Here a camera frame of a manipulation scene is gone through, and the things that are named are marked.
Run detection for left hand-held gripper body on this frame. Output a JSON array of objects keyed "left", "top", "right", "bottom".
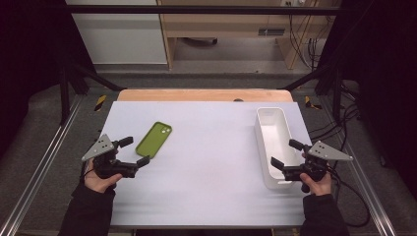
[{"left": 81, "top": 133, "right": 139, "bottom": 180}]

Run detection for black floor cables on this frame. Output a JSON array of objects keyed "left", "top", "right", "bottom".
[{"left": 309, "top": 83, "right": 362, "bottom": 156}]

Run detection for person's left hand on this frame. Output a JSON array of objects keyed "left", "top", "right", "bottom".
[{"left": 83, "top": 158, "right": 123, "bottom": 194}]

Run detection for white cabinet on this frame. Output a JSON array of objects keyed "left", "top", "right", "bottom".
[{"left": 65, "top": 0, "right": 168, "bottom": 66}]

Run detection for bundle of black cables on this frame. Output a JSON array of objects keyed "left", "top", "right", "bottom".
[{"left": 287, "top": 13, "right": 330, "bottom": 71}]

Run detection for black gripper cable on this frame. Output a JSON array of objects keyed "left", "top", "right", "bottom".
[{"left": 327, "top": 165, "right": 372, "bottom": 229}]

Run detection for green phone case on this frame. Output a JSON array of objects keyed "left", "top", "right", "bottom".
[{"left": 135, "top": 121, "right": 173, "bottom": 160}]

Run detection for black frame strut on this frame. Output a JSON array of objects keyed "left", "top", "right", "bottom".
[
  {"left": 280, "top": 63, "right": 344, "bottom": 126},
  {"left": 58, "top": 61, "right": 128, "bottom": 126}
]

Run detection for black horizontal frame bar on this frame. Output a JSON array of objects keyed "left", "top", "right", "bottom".
[{"left": 64, "top": 4, "right": 342, "bottom": 16}]

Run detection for person's right hand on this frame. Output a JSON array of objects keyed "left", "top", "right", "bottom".
[{"left": 299, "top": 171, "right": 333, "bottom": 198}]

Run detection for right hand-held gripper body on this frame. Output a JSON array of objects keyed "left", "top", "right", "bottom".
[{"left": 282, "top": 140, "right": 355, "bottom": 183}]

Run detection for wooden table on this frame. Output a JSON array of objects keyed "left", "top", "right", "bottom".
[{"left": 116, "top": 88, "right": 295, "bottom": 103}]

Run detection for black curtain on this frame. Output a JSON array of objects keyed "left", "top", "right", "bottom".
[
  {"left": 0, "top": 0, "right": 96, "bottom": 160},
  {"left": 318, "top": 0, "right": 417, "bottom": 201}
]

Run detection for white rectangular plastic box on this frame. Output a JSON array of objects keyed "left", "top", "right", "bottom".
[{"left": 254, "top": 106, "right": 307, "bottom": 191}]

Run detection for aluminium floor rail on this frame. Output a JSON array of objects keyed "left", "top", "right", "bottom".
[
  {"left": 0, "top": 93, "right": 85, "bottom": 236},
  {"left": 328, "top": 129, "right": 398, "bottom": 236}
]

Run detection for light wooden desk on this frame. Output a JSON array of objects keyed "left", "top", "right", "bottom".
[{"left": 156, "top": 0, "right": 342, "bottom": 71}]

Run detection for yellow black tape marker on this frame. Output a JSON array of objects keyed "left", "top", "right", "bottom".
[
  {"left": 304, "top": 95, "right": 323, "bottom": 111},
  {"left": 93, "top": 94, "right": 108, "bottom": 113}
]

